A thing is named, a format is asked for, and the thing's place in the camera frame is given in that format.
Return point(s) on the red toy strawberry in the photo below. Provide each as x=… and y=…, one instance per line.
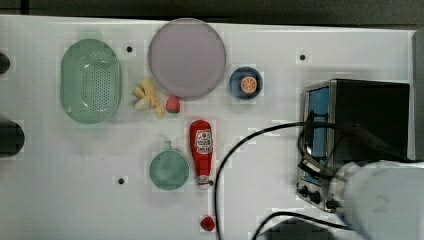
x=173, y=105

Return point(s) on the red ketchup bottle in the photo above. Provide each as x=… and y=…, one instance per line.
x=201, y=146

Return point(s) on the yellow toy banana bunch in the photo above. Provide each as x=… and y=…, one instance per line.
x=147, y=97

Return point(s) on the blue glass oven door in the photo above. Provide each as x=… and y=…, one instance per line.
x=317, y=110

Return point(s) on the green cup with handle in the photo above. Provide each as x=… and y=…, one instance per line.
x=169, y=169

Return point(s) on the green perforated colander basket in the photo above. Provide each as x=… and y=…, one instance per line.
x=91, y=79

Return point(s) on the black pan at edge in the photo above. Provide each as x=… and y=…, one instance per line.
x=12, y=138

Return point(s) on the red round toy berry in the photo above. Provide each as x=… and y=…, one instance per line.
x=207, y=223

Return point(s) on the orange slice toy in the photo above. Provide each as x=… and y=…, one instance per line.
x=248, y=85

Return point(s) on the black toaster oven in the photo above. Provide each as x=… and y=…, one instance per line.
x=368, y=121

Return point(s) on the pink round plate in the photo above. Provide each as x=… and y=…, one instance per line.
x=187, y=57

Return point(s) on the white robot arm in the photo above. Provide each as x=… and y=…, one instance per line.
x=381, y=200

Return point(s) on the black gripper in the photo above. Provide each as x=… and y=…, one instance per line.
x=314, y=168

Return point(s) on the blue small bowl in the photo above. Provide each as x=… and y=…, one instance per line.
x=238, y=75

